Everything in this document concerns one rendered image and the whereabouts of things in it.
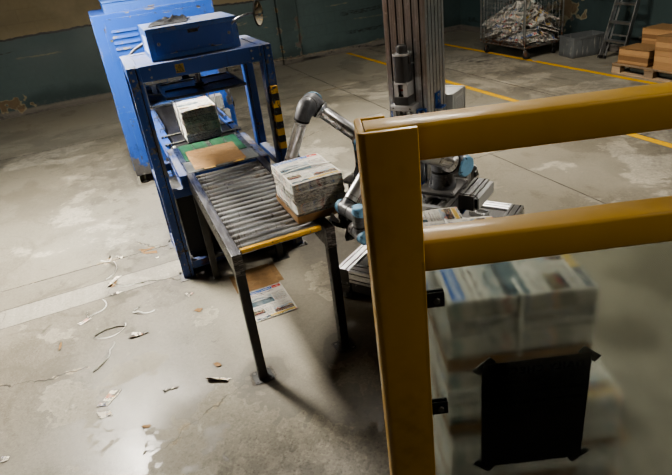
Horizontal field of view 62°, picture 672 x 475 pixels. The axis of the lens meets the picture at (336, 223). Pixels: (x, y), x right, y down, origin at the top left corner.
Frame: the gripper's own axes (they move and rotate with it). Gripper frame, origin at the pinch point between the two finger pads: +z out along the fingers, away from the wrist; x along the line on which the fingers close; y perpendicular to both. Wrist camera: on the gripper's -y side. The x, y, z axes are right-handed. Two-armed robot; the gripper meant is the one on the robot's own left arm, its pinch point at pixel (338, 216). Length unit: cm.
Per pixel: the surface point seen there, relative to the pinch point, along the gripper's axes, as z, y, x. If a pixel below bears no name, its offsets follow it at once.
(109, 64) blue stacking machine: 354, 50, 90
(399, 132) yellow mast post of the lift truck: -185, 106, 57
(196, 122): 195, 16, 39
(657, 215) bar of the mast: -198, 86, 17
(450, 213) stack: -40, 5, -45
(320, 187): -0.3, 19.5, 8.2
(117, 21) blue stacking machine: 354, 88, 72
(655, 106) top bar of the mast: -197, 105, 20
